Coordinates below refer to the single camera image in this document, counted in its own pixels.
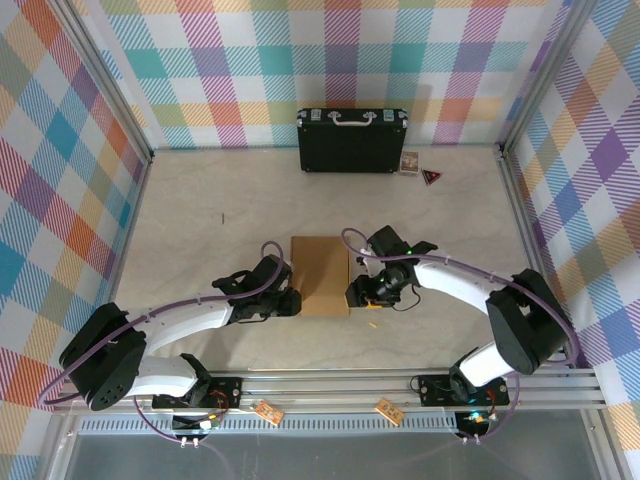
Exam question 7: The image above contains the brown cardboard box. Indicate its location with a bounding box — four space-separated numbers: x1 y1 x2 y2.
289 235 352 319

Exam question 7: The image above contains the orange printed tag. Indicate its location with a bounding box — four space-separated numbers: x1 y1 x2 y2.
374 397 405 425
254 401 285 426

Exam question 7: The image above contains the left black connector board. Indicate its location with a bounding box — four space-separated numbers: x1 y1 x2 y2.
172 412 224 434

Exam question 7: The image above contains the black connector board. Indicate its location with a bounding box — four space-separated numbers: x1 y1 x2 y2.
172 412 224 434
455 409 494 436

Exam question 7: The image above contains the right black connector board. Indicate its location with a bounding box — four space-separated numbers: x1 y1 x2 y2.
455 409 494 436

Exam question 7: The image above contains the thin black wire loop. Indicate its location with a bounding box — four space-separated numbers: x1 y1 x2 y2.
393 285 422 312

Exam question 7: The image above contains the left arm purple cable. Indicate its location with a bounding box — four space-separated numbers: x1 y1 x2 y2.
38 240 286 449

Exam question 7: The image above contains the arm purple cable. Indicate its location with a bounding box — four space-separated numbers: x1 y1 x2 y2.
38 240 286 449
340 227 581 446

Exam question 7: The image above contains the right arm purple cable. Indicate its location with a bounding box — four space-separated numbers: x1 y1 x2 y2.
340 227 581 446

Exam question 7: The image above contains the aluminium frame rail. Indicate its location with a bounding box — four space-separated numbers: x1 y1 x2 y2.
52 367 609 416

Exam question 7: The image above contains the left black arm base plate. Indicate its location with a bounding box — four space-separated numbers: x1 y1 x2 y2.
151 375 245 412

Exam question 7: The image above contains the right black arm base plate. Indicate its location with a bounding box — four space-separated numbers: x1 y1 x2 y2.
417 372 511 407

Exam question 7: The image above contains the slotted grey cable duct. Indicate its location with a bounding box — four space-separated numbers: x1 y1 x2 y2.
77 417 461 435

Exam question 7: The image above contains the black briefcase with white handle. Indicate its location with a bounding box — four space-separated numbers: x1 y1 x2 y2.
295 107 409 175

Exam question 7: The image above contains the right aluminium side rail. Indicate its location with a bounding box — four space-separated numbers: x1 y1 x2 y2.
497 144 576 369

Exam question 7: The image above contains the right aluminium frame post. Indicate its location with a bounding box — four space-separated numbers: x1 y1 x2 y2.
499 0 599 156

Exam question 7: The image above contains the aluminium frame post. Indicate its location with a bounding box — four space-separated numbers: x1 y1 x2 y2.
47 0 154 164
499 0 599 156

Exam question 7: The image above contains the left aluminium frame post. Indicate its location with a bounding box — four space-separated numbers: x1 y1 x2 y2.
47 0 154 164

